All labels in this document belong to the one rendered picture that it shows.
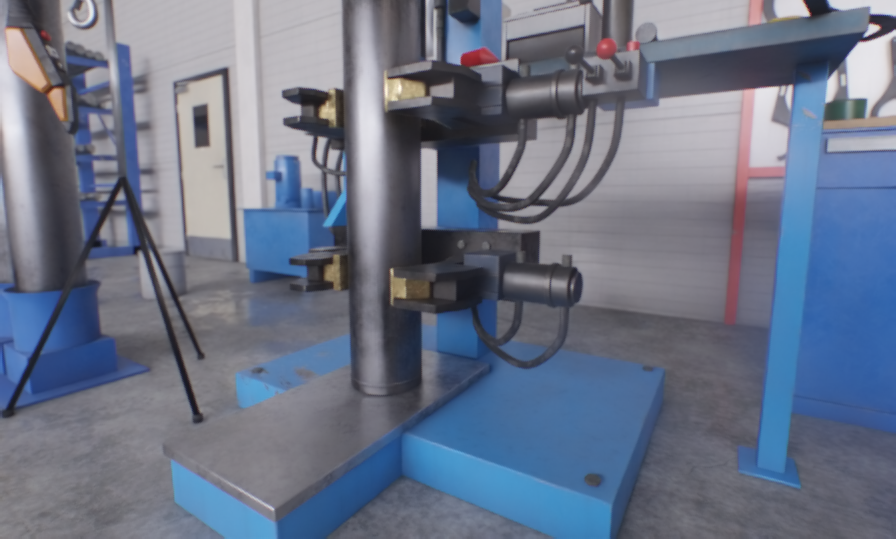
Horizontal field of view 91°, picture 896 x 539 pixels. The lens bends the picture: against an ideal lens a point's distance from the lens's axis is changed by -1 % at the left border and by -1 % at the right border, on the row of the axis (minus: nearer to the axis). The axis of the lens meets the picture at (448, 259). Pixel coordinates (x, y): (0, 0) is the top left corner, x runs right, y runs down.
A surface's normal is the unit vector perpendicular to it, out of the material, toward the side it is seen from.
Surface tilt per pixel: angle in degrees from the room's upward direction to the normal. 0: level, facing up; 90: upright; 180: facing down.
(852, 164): 90
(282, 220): 90
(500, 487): 90
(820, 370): 90
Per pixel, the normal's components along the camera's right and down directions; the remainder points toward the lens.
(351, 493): 0.84, 0.07
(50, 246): 0.71, 0.09
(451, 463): -0.54, 0.11
